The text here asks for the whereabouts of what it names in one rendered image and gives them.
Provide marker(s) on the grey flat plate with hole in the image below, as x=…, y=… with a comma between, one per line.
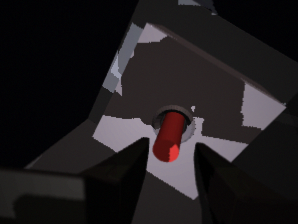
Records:
x=222, y=108

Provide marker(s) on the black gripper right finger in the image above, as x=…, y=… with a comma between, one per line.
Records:
x=227, y=195

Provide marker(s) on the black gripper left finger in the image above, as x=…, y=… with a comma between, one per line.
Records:
x=106, y=193

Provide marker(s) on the red peg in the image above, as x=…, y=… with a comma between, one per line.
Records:
x=167, y=144

